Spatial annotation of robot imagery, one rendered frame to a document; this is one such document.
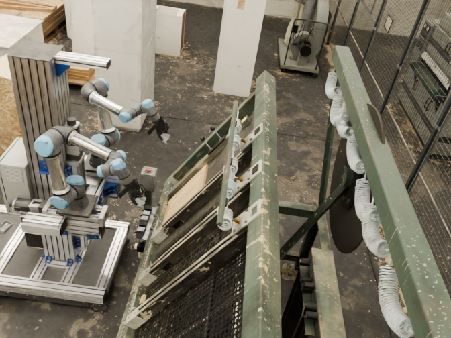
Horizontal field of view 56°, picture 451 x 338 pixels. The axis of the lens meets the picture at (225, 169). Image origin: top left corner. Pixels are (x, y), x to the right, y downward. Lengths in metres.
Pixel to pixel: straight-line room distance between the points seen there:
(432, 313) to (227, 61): 5.71
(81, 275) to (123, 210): 1.06
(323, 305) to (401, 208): 0.48
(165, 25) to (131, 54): 2.71
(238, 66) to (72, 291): 4.30
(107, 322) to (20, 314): 0.69
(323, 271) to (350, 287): 2.48
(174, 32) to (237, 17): 1.77
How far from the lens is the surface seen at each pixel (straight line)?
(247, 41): 6.58
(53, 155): 2.74
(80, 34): 7.28
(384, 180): 1.80
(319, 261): 1.93
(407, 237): 1.58
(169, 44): 8.00
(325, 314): 1.76
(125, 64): 5.33
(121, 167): 2.53
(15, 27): 6.39
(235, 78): 6.81
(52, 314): 3.88
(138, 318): 2.58
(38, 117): 3.00
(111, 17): 5.18
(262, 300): 1.54
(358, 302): 4.28
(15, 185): 3.39
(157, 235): 3.01
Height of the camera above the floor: 3.17
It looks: 37 degrees down
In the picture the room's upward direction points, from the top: 9 degrees clockwise
